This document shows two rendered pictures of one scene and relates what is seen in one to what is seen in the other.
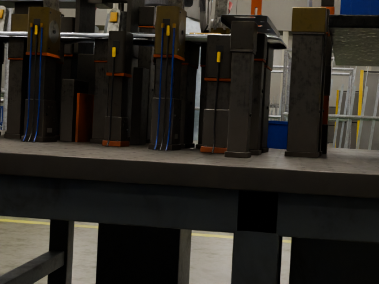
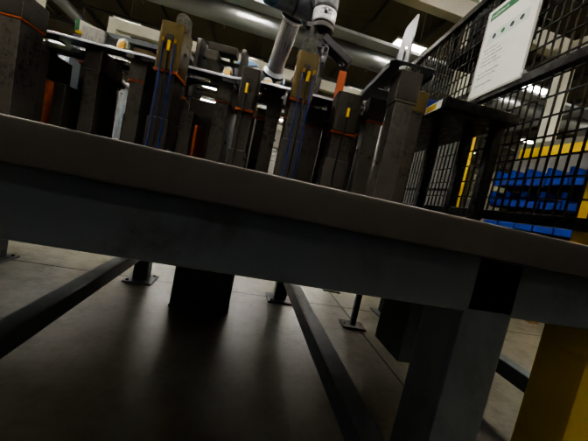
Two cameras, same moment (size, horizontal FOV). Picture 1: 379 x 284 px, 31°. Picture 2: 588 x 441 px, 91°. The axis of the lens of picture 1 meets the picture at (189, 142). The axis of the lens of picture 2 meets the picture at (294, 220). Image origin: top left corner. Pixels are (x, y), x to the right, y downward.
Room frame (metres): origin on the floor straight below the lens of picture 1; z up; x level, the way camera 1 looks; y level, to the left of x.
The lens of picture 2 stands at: (0.90, 0.27, 0.68)
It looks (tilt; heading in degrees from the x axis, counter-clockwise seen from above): 5 degrees down; 341
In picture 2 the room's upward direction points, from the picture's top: 12 degrees clockwise
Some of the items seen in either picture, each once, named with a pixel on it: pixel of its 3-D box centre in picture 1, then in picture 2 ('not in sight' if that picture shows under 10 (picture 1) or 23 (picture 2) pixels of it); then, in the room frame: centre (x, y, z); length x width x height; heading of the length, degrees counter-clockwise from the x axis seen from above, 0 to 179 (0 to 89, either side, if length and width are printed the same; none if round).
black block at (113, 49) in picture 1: (116, 89); (241, 125); (1.73, 0.19, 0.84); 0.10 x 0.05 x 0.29; 167
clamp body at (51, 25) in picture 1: (39, 76); (164, 96); (1.77, 0.40, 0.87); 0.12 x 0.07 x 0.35; 167
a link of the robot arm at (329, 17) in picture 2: not in sight; (324, 19); (1.81, 0.00, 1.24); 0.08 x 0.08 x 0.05
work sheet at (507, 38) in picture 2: not in sight; (506, 42); (1.64, -0.56, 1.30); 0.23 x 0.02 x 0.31; 167
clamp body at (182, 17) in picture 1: (166, 79); (294, 124); (1.66, 0.06, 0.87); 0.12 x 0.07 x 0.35; 167
